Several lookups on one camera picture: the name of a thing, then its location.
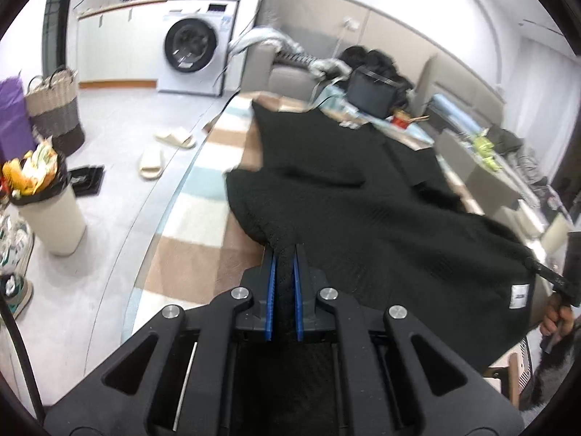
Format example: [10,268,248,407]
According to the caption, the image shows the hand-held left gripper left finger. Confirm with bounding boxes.
[43,244,279,436]

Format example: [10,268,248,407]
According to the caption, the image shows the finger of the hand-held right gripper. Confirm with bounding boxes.
[529,255,581,307]

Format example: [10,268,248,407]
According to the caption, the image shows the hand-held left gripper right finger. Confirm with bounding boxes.
[294,243,539,436]

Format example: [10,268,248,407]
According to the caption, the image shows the black knit garment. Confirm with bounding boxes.
[224,100,542,373]

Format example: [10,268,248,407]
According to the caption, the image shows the person's right forearm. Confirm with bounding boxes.
[517,324,581,412]

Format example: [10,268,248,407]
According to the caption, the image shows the pile of black clothes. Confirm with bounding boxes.
[340,45,415,105]

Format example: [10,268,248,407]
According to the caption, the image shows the grey clothes on armchair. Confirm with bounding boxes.
[227,26,351,78]

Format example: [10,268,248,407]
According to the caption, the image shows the person's right hand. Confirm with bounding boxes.
[540,302,575,339]

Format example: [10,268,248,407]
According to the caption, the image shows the checkered blanket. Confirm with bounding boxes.
[120,91,488,346]

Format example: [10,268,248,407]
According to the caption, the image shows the grey cabinet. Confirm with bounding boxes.
[436,127,548,239]

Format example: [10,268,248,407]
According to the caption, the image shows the green packet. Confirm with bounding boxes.
[472,136,501,171]

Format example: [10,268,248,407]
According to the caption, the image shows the light blue rolled mat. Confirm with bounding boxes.
[431,94,488,134]

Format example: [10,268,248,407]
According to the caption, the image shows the cream slipper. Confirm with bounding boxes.
[138,148,165,181]
[154,128,197,149]

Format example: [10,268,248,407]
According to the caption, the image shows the light blue tablecloth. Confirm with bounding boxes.
[313,84,436,148]

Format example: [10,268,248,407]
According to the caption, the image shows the black bag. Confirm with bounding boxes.
[346,67,400,119]

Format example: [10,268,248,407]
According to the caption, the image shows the black floor mat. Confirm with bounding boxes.
[68,166,106,198]

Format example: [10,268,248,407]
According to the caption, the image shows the beige armchair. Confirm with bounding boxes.
[240,41,350,101]

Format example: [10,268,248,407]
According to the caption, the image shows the cream trash bin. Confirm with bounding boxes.
[9,175,87,257]

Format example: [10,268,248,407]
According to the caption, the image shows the white green sneaker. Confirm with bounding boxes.
[0,211,34,278]
[0,272,34,319]

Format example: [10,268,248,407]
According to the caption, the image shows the pile of snack wrappers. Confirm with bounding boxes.
[1,138,69,197]

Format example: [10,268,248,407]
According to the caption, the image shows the white washing machine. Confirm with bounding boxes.
[157,0,240,97]

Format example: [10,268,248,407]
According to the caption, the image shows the woven basket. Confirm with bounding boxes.
[24,67,86,155]

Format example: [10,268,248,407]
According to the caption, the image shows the white counter cabinet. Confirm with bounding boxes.
[76,0,170,89]

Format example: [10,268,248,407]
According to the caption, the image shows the purple bag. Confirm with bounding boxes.
[0,76,37,160]

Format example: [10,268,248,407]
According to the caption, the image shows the dark glass door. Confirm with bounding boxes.
[45,0,74,83]

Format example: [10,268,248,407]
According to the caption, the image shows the black cable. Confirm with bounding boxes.
[0,282,47,424]

